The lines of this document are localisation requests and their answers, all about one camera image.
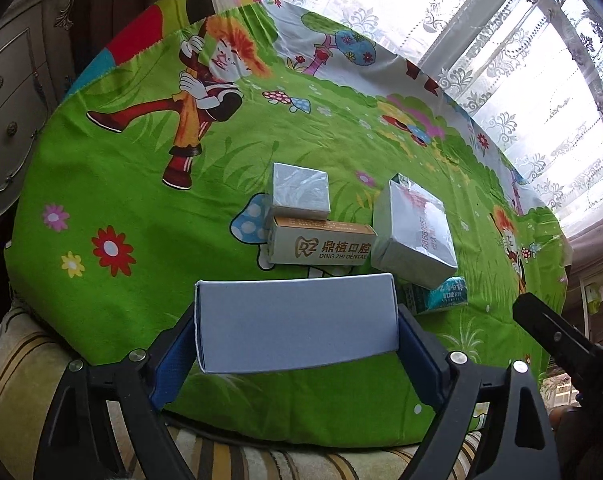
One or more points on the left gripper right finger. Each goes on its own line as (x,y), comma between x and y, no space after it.
(516,441)

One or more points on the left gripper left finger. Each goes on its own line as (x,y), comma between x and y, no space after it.
(78,440)

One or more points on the long grey-white box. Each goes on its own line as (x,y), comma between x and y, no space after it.
(252,327)

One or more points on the mauve patterned curtain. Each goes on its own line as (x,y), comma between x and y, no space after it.
(587,269)

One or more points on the striped beige sofa cushion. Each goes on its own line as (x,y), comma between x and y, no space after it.
(31,364)

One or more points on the teal tissue pack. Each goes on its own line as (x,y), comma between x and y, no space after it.
(452,293)

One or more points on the orange dental logo box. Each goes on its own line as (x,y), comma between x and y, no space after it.
(306,242)

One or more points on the large white pink box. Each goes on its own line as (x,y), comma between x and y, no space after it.
(413,237)

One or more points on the small silver-white box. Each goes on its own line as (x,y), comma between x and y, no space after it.
(298,192)

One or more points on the cartoon green tablecloth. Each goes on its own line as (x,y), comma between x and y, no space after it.
(151,175)

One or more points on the white lace curtain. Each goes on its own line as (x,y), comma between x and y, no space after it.
(529,72)

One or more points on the white ornate cabinet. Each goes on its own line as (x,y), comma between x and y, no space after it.
(36,70)

